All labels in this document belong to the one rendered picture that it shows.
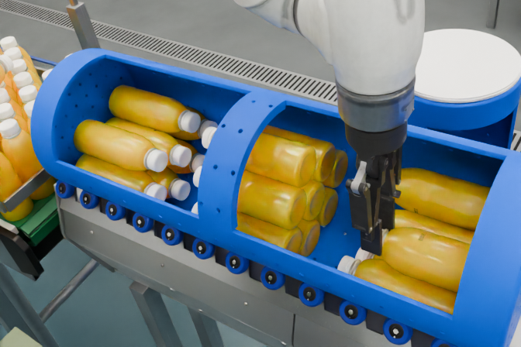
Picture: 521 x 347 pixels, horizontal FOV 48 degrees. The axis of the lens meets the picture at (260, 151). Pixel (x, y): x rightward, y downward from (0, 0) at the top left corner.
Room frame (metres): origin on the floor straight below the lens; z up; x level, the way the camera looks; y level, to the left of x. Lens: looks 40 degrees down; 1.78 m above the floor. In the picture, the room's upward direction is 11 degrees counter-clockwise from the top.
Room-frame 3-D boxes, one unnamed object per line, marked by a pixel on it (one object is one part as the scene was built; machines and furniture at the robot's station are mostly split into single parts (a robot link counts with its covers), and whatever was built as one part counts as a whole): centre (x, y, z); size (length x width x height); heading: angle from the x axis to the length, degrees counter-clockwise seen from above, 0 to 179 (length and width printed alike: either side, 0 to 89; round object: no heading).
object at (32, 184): (1.09, 0.42, 0.96); 0.40 x 0.01 x 0.03; 141
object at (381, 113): (0.55, -0.14, 1.36); 0.09 x 0.09 x 0.06
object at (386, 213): (0.57, -0.16, 1.13); 0.03 x 0.01 x 0.07; 51
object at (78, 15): (1.56, 0.43, 0.55); 0.04 x 0.04 x 1.10; 51
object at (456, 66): (1.05, -0.45, 1.03); 0.28 x 0.28 x 0.01
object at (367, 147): (0.55, -0.14, 1.29); 0.08 x 0.07 x 0.09; 141
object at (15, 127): (1.04, 0.51, 1.09); 0.04 x 0.04 x 0.02
